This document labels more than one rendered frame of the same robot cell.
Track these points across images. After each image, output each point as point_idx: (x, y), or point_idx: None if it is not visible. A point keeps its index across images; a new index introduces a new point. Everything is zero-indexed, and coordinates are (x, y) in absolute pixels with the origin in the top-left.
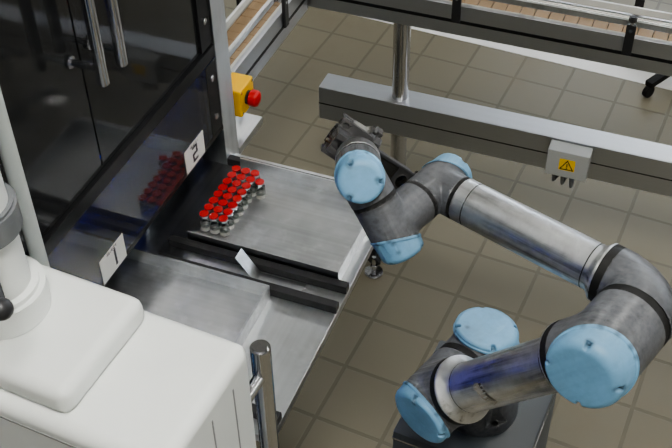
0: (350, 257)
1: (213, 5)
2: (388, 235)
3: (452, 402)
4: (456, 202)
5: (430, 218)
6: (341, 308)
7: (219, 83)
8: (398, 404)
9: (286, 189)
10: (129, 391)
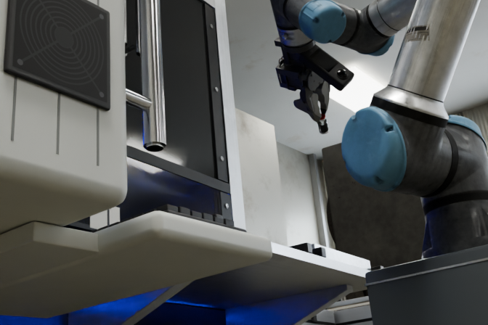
0: (331, 258)
1: (230, 157)
2: None
3: (392, 89)
4: (372, 2)
5: (352, 17)
6: (316, 260)
7: (233, 219)
8: (345, 153)
9: None
10: None
